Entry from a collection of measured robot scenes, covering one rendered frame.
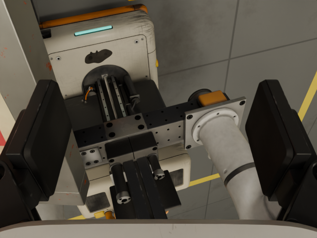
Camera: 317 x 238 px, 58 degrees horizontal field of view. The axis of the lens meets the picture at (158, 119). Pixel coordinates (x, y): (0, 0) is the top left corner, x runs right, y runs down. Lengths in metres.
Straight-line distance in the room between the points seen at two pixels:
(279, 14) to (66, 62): 1.49
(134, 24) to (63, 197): 1.19
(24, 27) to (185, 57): 1.84
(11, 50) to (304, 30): 2.37
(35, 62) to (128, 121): 0.47
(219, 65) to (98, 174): 1.34
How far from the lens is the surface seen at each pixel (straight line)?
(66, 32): 1.53
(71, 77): 1.60
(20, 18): 0.25
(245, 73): 2.43
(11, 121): 0.38
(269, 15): 2.23
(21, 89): 0.28
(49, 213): 0.63
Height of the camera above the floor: 1.57
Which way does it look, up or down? 41 degrees down
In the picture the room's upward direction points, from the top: 157 degrees clockwise
